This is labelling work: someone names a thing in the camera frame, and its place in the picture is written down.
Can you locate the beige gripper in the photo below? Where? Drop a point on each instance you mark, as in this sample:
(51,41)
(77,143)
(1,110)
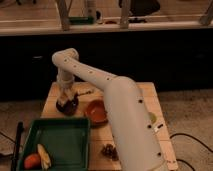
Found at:
(65,96)

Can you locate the green round object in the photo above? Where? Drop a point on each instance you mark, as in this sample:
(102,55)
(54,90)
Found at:
(152,117)

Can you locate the black bar left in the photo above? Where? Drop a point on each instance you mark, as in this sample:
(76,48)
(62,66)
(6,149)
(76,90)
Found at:
(16,148)

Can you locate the black white eraser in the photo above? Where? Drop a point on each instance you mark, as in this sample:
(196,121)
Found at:
(158,127)

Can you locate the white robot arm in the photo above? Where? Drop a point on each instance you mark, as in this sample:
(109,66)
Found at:
(134,136)

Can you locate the green plastic bin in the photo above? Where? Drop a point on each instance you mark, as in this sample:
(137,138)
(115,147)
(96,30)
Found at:
(66,141)

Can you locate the orange bowl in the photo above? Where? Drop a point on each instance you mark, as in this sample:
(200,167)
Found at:
(95,112)

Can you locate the dark grape bunch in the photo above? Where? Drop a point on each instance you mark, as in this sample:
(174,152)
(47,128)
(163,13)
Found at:
(110,152)

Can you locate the purple bowl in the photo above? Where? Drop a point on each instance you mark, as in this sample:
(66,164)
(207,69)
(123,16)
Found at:
(69,107)

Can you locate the yellow banana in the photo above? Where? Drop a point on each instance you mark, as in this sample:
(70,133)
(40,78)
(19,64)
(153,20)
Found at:
(45,158)

